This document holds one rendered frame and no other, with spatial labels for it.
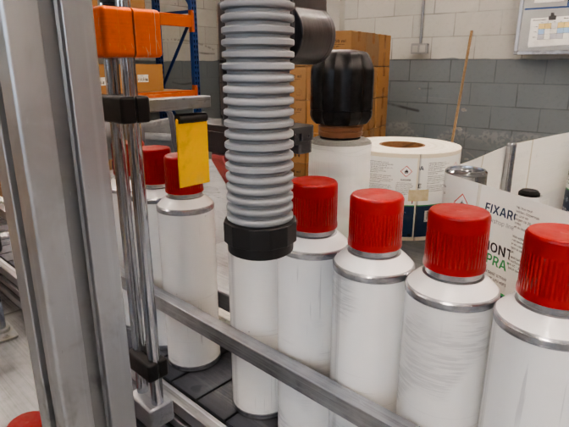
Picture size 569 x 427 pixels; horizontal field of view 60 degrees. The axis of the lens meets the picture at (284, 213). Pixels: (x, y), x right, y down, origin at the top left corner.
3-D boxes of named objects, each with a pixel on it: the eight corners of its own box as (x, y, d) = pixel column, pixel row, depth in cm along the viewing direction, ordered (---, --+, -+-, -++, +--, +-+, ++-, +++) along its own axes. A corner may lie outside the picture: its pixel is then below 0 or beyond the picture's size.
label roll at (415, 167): (472, 239, 82) (482, 153, 78) (353, 241, 81) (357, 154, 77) (431, 206, 102) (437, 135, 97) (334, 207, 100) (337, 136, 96)
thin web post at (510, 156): (503, 281, 66) (522, 142, 61) (497, 285, 65) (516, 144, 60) (488, 277, 68) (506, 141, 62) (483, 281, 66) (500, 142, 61)
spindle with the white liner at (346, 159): (378, 265, 72) (392, 49, 63) (342, 284, 66) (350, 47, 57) (330, 250, 78) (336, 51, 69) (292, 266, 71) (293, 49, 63)
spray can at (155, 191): (201, 338, 53) (190, 147, 47) (157, 356, 49) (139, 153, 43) (177, 320, 56) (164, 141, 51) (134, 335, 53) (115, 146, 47)
